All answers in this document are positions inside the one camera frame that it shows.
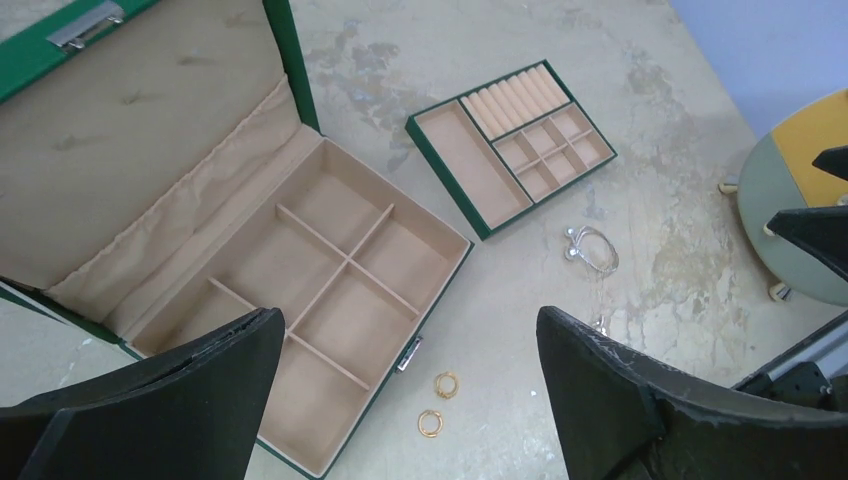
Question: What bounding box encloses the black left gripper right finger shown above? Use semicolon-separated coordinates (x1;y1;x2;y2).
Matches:
536;306;847;479

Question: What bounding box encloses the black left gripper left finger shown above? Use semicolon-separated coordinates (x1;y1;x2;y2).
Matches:
1;308;285;479

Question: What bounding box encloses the silver bracelet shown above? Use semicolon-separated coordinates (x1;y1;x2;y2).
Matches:
563;225;621;276

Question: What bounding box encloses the gold hoop earring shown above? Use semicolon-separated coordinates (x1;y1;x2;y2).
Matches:
434;371;460;400
417;410;444;438

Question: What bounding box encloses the green jewelry box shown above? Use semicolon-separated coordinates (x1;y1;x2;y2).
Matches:
1;1;472;479

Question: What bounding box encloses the green jewelry tray insert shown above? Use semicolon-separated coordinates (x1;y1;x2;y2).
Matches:
405;60;618;240

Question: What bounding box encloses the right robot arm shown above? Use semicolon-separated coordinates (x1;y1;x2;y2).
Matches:
536;306;847;479

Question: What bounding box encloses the silver earring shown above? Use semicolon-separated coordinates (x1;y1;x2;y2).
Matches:
592;315;610;336

